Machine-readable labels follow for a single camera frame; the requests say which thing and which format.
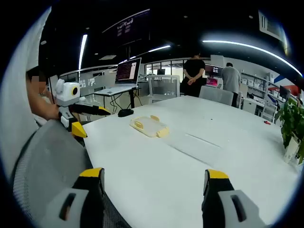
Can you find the white storage shelves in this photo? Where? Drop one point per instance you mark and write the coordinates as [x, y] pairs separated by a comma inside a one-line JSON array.
[[255, 83]]

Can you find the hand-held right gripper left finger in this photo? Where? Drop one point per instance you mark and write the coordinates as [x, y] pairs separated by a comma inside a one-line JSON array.
[[88, 190]]

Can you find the white frame chair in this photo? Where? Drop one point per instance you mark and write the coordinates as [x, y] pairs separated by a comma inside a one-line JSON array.
[[164, 88]]

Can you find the grey mesh office chair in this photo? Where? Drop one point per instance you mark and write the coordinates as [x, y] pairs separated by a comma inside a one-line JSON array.
[[52, 161]]

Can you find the clear box with yellow buckles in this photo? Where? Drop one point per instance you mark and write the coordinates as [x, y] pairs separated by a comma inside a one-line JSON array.
[[149, 127]]

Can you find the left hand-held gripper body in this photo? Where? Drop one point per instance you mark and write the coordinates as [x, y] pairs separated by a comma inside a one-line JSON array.
[[69, 91]]

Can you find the black computer mouse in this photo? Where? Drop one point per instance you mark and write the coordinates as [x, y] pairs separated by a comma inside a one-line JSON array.
[[125, 112]]

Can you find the dark monitor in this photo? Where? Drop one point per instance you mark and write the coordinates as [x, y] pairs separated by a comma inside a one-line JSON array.
[[213, 70]]

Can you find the silver laptop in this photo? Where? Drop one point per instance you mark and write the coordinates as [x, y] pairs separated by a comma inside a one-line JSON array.
[[126, 73]]

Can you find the long ceiling light strip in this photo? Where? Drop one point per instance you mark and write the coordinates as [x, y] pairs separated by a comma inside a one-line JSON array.
[[249, 46]]

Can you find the hanging dark ceiling screen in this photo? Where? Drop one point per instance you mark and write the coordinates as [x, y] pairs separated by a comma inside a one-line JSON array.
[[133, 26]]

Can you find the pink-lit screen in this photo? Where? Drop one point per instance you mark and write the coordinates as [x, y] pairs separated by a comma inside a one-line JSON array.
[[212, 81]]

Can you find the small red object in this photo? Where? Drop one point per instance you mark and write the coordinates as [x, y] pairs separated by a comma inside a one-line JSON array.
[[267, 122]]

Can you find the green potted plant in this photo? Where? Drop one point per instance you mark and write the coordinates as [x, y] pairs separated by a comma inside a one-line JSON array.
[[291, 118]]

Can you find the black-legged standing desk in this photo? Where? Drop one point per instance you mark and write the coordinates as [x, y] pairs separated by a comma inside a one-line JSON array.
[[123, 92]]

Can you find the white plant pot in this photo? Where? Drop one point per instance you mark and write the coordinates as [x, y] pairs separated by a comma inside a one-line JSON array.
[[291, 150]]

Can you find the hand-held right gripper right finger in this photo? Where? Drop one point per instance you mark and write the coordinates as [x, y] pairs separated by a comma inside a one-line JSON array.
[[216, 190]]

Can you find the ceiling air vent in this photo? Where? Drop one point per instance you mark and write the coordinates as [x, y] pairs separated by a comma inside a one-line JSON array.
[[270, 23]]

